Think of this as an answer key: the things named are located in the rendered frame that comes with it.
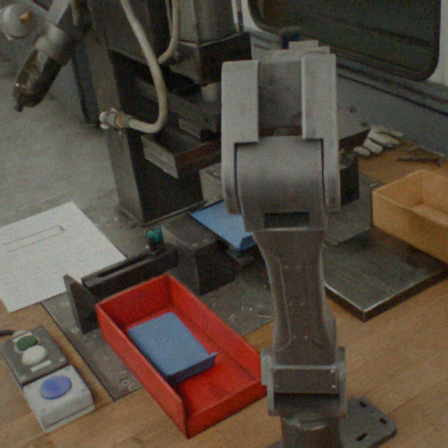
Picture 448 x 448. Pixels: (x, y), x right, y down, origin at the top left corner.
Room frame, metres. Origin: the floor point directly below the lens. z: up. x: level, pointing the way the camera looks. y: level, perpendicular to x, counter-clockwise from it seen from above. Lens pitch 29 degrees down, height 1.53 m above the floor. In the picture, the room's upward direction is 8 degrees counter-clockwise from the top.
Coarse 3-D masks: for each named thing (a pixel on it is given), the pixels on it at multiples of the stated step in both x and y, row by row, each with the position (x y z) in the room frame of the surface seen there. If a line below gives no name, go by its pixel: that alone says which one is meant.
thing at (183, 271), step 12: (168, 240) 0.98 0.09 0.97; (180, 252) 0.94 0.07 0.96; (204, 252) 0.91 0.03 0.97; (216, 252) 0.92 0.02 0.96; (180, 264) 0.95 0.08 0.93; (192, 264) 0.91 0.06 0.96; (204, 264) 0.91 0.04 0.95; (216, 264) 0.92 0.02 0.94; (228, 264) 0.93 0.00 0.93; (180, 276) 0.96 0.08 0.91; (192, 276) 0.92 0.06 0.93; (204, 276) 0.91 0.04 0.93; (216, 276) 0.92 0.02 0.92; (228, 276) 0.93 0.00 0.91; (192, 288) 0.92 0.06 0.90; (204, 288) 0.91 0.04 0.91; (216, 288) 0.92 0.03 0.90
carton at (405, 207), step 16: (416, 176) 1.08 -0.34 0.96; (432, 176) 1.07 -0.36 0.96; (384, 192) 1.05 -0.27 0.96; (400, 192) 1.06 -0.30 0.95; (416, 192) 1.08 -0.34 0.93; (432, 192) 1.07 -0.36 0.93; (384, 208) 1.01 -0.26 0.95; (400, 208) 0.98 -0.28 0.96; (416, 208) 1.07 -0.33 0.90; (432, 208) 1.06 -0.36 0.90; (384, 224) 1.01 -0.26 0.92; (400, 224) 0.98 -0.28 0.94; (416, 224) 0.95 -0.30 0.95; (432, 224) 0.92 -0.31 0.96; (416, 240) 0.95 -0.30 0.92; (432, 240) 0.92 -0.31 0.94
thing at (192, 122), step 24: (144, 72) 1.16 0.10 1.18; (168, 72) 1.18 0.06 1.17; (168, 96) 1.04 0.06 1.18; (192, 96) 1.01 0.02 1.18; (216, 96) 0.98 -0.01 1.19; (192, 120) 0.98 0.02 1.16; (216, 120) 0.93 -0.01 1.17; (144, 144) 0.98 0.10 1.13; (168, 144) 0.94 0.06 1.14; (192, 144) 0.93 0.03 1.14; (216, 144) 0.94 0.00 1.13; (168, 168) 0.92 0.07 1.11; (192, 168) 0.91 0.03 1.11
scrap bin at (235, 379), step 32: (160, 288) 0.88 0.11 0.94; (128, 320) 0.85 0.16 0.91; (192, 320) 0.83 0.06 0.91; (128, 352) 0.74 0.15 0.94; (224, 352) 0.76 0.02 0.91; (256, 352) 0.69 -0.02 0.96; (160, 384) 0.66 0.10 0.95; (192, 384) 0.71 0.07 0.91; (224, 384) 0.70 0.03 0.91; (256, 384) 0.67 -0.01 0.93; (192, 416) 0.62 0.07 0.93; (224, 416) 0.64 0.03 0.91
